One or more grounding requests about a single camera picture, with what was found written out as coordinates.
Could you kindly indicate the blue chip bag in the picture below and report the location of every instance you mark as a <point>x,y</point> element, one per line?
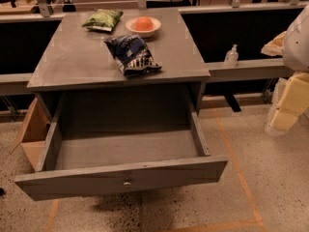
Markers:
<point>132,55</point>

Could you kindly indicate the round metal drawer knob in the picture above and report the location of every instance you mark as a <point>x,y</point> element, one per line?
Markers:
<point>127,184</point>

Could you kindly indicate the grey wooden cabinet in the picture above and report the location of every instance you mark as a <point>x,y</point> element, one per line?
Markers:
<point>79,59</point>

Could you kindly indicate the clear sanitizer pump bottle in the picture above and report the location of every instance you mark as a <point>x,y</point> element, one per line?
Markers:
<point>231,57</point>

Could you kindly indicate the white bowl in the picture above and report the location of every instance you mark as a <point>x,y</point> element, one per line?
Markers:
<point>144,34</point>

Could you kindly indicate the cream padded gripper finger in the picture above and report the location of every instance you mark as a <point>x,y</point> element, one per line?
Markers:
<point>275,46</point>
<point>289,101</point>

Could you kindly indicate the brown cardboard box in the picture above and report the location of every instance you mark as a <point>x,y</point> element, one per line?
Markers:
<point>32,134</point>

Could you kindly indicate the green chip bag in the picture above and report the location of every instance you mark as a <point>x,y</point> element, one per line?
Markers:
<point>103,20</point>

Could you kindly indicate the orange fruit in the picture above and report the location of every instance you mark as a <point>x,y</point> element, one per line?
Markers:
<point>143,23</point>

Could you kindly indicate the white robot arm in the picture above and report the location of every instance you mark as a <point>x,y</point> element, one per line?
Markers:
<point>296,43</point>

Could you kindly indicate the grey open top drawer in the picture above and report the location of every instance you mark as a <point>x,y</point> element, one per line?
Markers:
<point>96,142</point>

